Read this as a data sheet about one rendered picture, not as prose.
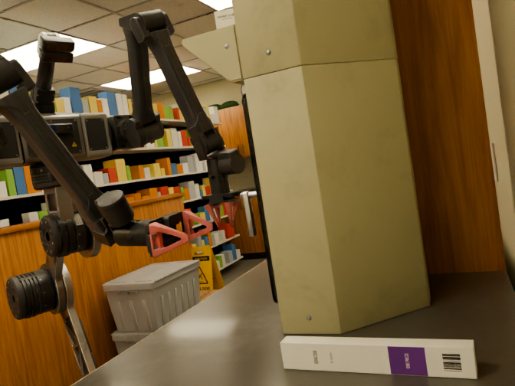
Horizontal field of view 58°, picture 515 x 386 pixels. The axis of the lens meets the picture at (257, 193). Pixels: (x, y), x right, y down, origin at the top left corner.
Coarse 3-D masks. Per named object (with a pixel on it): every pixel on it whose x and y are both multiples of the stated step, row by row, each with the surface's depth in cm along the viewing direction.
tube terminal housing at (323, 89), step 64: (256, 0) 81; (320, 0) 80; (384, 0) 85; (256, 64) 82; (320, 64) 80; (384, 64) 85; (256, 128) 83; (320, 128) 80; (384, 128) 85; (320, 192) 80; (384, 192) 85; (320, 256) 81; (384, 256) 85; (320, 320) 83
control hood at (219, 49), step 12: (204, 36) 85; (216, 36) 84; (228, 36) 84; (192, 48) 87; (204, 48) 86; (216, 48) 85; (228, 48) 84; (204, 60) 86; (216, 60) 85; (228, 60) 84; (240, 60) 83; (228, 72) 84; (240, 72) 83
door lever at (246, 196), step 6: (246, 192) 91; (252, 192) 90; (246, 198) 91; (246, 204) 91; (246, 210) 91; (252, 210) 91; (246, 216) 91; (252, 216) 91; (246, 222) 91; (252, 222) 91; (252, 228) 91; (252, 234) 91
